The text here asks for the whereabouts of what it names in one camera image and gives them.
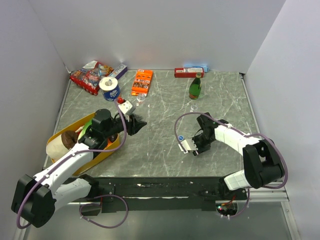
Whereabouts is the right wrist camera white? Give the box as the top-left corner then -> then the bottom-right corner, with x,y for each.
178,138 -> 198,154

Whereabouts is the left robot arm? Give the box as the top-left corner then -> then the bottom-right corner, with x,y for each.
11,109 -> 147,229

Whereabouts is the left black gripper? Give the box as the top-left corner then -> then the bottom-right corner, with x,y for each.
103,112 -> 147,138

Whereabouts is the yellow oval basket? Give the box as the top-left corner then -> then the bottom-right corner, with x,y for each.
45,113 -> 120,176

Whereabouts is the red snack bag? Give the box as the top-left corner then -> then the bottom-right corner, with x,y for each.
69,60 -> 114,96

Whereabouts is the red flat box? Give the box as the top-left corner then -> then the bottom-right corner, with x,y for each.
174,67 -> 205,78

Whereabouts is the green lettuce toy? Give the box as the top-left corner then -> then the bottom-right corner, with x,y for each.
80,120 -> 92,135

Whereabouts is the brown mushroom toy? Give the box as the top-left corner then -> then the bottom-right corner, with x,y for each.
61,130 -> 78,150

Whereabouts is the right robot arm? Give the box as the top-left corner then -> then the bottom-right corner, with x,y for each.
190,112 -> 288,200

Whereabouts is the blue packet behind box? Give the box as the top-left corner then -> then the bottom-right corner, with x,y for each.
183,64 -> 210,73

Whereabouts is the orange snack box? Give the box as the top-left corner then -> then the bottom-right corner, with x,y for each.
131,69 -> 154,97

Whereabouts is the aluminium rail frame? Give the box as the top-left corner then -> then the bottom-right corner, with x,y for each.
13,188 -> 300,240

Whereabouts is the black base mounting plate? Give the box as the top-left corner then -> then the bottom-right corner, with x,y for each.
76,176 -> 247,213

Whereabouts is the clear plastic bottle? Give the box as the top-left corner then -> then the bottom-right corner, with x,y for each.
136,93 -> 146,106
190,104 -> 198,112

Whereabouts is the green glass bottle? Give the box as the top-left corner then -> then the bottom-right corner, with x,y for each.
189,73 -> 202,100

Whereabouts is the toilet paper roll blue wrap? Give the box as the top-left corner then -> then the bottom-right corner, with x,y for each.
99,76 -> 121,102

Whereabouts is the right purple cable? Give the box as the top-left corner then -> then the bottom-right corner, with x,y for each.
173,111 -> 289,219

